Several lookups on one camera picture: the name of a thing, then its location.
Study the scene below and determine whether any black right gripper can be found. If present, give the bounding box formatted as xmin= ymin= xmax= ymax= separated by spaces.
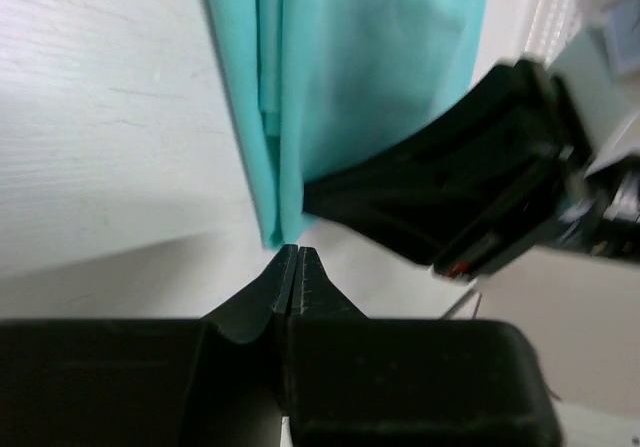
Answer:
xmin=303 ymin=58 xmax=639 ymax=279

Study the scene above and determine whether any teal t shirt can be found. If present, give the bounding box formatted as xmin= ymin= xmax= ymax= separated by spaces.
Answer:
xmin=207 ymin=0 xmax=487 ymax=248

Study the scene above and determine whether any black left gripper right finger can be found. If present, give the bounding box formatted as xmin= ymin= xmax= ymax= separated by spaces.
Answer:
xmin=285 ymin=248 xmax=563 ymax=446

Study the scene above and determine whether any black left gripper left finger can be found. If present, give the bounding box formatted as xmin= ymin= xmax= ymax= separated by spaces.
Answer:
xmin=1 ymin=245 xmax=297 ymax=446

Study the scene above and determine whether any white plastic basket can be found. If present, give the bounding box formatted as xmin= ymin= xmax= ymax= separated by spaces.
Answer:
xmin=524 ymin=0 xmax=582 ymax=64

